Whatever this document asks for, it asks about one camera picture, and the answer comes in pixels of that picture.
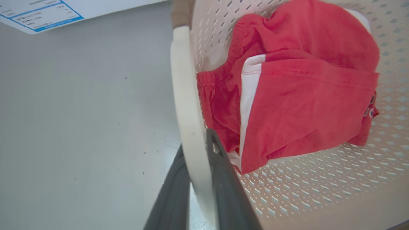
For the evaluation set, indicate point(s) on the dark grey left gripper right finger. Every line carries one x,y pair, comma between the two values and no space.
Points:
230,198

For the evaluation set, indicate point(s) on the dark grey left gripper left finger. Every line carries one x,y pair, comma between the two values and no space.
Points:
171,201

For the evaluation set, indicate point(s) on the white perforated plastic laundry basket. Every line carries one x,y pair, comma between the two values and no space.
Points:
319,191

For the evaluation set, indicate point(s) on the red shorts with white stripe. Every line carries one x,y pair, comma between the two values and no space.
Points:
297,95

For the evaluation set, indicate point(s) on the white sheet with blue frame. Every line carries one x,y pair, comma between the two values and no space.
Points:
41,12

